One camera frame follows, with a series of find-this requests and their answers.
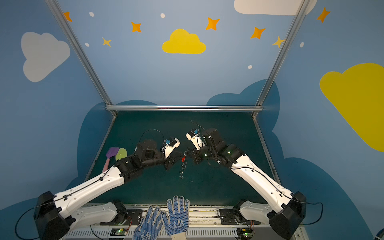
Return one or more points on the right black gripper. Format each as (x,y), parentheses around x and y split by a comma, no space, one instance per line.
(196,155)

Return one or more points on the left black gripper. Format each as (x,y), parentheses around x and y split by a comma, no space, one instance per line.
(168,160)

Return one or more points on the grey metal keyring plate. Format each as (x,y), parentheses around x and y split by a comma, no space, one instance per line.
(184,165)

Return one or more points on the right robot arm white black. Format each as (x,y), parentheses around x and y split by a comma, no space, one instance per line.
(284,210)

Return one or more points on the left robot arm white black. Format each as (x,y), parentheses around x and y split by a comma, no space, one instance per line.
(53,213)

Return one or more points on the green spatula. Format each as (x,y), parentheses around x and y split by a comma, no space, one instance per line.
(121,154)

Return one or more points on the purple spatula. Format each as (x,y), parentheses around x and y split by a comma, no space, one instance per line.
(110,153)

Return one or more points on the right blue dotted work glove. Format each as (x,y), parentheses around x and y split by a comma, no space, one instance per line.
(176,221)

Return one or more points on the blue dotted work glove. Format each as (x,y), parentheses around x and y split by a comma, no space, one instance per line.
(150,226)
(176,221)

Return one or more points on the left blue dotted work glove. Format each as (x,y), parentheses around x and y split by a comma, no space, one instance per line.
(150,226)

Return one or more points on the left green circuit board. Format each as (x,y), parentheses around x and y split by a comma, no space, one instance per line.
(118,232)

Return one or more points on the green circuit board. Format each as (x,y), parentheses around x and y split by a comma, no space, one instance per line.
(118,232)
(244,233)

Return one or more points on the right green circuit board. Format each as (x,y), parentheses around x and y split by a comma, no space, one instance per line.
(244,233)

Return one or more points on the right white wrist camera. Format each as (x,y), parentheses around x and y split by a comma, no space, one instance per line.
(194,136)

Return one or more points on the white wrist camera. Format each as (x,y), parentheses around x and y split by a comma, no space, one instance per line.
(169,145)
(194,136)

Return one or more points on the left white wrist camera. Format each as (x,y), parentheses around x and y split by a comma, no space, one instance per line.
(169,145)

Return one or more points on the aluminium rear frame bar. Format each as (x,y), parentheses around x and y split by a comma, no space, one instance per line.
(127,108)

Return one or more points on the aluminium front rail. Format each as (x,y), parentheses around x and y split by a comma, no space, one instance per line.
(218,225)

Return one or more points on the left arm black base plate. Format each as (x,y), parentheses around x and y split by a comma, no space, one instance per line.
(132,216)

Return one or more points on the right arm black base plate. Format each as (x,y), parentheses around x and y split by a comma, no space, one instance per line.
(233,217)

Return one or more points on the aluminium right frame post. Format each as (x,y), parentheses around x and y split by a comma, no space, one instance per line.
(291,34)

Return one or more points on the aluminium frame post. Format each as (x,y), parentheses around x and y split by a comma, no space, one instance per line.
(291,34)
(59,15)

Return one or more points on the aluminium left frame post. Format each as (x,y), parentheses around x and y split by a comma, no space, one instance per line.
(59,15)

